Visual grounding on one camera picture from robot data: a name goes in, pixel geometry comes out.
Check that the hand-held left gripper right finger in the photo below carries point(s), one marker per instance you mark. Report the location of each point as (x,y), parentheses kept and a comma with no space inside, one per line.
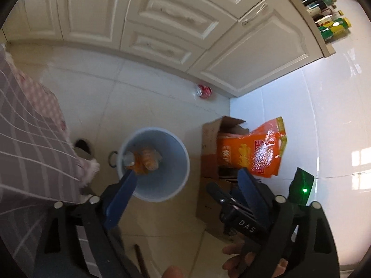
(253,194)

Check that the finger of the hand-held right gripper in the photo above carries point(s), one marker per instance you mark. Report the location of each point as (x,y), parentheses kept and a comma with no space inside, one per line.
(216,191)

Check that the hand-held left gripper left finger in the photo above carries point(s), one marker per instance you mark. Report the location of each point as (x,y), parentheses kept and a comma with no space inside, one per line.
(120,199)

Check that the orange snack wrapper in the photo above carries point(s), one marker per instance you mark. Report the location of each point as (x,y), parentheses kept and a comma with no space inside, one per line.
(146,160)

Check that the light blue trash bin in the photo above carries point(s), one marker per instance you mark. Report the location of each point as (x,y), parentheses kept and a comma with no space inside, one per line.
(171,165)

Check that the person's right hand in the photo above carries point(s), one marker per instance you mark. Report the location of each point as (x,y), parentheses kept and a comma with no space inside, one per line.
(233,256)

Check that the large orange plastic bag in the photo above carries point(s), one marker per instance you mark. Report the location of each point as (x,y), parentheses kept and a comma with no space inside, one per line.
(255,153)

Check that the brown cardboard box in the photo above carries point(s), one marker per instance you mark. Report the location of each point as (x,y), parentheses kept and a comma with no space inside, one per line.
(209,139)

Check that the dark round object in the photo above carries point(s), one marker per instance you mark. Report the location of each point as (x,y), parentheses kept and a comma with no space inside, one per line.
(82,145)

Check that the red drink can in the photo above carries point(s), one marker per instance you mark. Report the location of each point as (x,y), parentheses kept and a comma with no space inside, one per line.
(204,90)

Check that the grey plaid tablecloth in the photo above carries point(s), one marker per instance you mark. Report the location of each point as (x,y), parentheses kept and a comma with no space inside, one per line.
(29,139)

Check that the row of condiment bottles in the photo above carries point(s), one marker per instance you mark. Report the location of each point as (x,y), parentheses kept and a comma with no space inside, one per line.
(336,29)

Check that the cream kitchen base cabinets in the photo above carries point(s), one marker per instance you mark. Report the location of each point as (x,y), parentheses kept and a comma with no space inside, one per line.
(162,11)

